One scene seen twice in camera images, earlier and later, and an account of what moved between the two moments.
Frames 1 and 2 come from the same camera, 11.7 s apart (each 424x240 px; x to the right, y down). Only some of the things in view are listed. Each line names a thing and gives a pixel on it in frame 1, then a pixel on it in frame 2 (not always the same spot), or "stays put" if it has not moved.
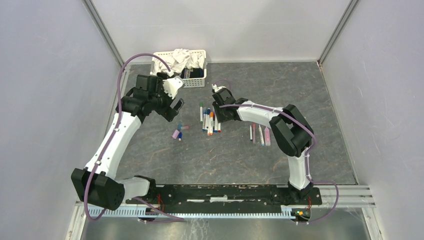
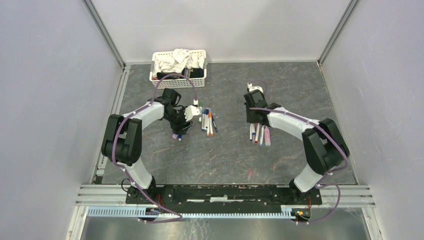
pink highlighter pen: [267, 136] stays put
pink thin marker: [254, 133] stays put
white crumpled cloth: [180, 60] stays put
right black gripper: [220, 118] → [249, 119]
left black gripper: [168, 112] → [178, 129]
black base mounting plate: [227, 198] stays put
